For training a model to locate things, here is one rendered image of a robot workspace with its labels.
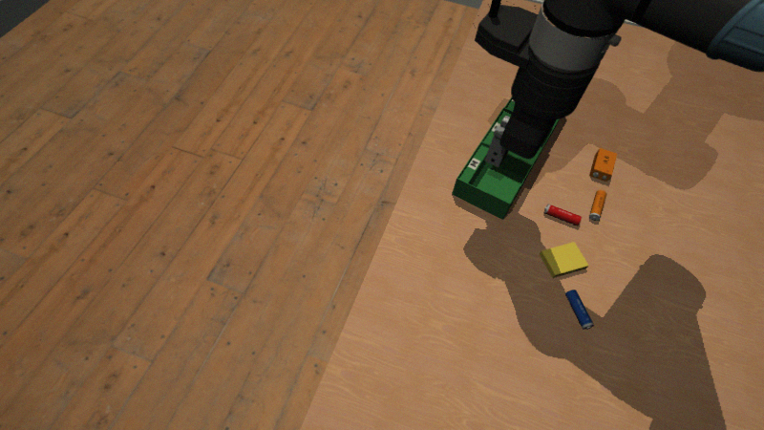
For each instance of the blue aa battery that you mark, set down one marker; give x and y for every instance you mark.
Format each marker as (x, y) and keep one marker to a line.
(579, 309)

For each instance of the red aa battery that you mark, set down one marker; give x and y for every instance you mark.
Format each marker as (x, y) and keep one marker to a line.
(562, 214)

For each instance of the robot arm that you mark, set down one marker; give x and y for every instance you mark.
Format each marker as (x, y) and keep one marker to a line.
(730, 30)

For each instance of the yellow sticky note pad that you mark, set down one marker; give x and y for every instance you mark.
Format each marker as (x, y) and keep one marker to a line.
(563, 259)

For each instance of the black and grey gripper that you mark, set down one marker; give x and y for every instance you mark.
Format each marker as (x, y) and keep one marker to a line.
(554, 72)

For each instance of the green tray with three compartments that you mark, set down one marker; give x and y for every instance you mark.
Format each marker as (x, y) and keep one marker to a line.
(487, 186)

